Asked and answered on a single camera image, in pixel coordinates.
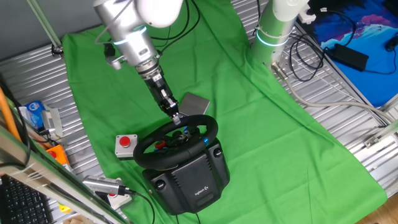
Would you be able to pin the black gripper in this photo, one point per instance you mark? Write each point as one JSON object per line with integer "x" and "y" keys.
{"x": 161, "y": 93}

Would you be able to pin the black steering wheel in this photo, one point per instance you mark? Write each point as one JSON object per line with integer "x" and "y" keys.
{"x": 155, "y": 158}

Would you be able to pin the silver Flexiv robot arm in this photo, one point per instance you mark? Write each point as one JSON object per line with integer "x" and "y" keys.
{"x": 133, "y": 40}

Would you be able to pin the black Logitech wheel base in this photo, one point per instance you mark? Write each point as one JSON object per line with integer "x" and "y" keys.
{"x": 189, "y": 177}

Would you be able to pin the silver digital scale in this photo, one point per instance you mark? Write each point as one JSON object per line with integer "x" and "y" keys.
{"x": 196, "y": 104}

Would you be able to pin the grey box red button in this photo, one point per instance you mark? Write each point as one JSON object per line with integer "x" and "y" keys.
{"x": 126, "y": 147}

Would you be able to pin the green cloth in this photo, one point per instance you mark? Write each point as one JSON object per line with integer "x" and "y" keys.
{"x": 264, "y": 140}

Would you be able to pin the white box red button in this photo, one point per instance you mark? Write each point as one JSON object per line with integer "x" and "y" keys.
{"x": 119, "y": 200}

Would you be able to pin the orange box red button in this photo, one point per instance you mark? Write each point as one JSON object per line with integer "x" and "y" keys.
{"x": 59, "y": 155}

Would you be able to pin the silver finned metal device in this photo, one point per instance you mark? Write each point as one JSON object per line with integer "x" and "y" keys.
{"x": 51, "y": 119}

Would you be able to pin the blue white tissue pack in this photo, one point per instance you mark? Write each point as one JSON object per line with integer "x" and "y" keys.
{"x": 34, "y": 113}

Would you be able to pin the wooden blocks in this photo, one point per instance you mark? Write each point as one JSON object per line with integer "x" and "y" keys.
{"x": 74, "y": 221}

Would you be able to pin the orange pole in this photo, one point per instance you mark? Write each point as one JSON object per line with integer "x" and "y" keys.
{"x": 7, "y": 115}

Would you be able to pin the black keyboard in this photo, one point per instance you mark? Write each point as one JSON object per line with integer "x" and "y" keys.
{"x": 21, "y": 202}

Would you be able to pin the black computer mouse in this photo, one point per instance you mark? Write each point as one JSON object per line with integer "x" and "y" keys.
{"x": 392, "y": 43}

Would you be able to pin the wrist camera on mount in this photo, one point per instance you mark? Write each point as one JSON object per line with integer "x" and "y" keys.
{"x": 115, "y": 62}

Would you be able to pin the silver exterior camera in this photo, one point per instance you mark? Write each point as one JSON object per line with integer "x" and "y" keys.
{"x": 102, "y": 184}

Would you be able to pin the large aluminium frame beam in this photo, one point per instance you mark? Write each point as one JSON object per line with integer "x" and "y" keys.
{"x": 46, "y": 183}

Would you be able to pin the thin aluminium frame pole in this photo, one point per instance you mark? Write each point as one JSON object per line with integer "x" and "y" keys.
{"x": 46, "y": 26}

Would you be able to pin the aluminium bar with bracket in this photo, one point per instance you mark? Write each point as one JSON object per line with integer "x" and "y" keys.
{"x": 388, "y": 130}

